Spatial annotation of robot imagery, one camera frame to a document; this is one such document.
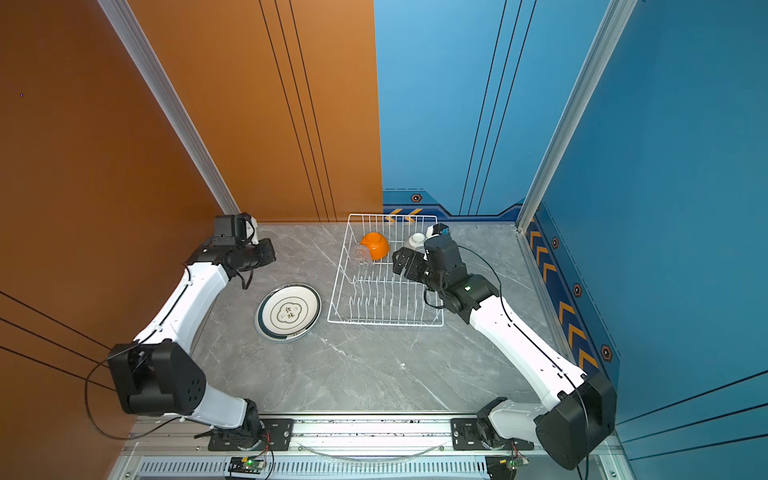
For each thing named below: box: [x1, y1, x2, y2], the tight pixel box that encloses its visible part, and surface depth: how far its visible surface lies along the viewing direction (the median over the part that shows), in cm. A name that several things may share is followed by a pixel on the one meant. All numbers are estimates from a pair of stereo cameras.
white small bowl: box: [408, 232, 426, 250], surface depth 107 cm
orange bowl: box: [360, 232, 390, 261], surface depth 108 cm
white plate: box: [256, 282, 323, 342], surface depth 94 cm
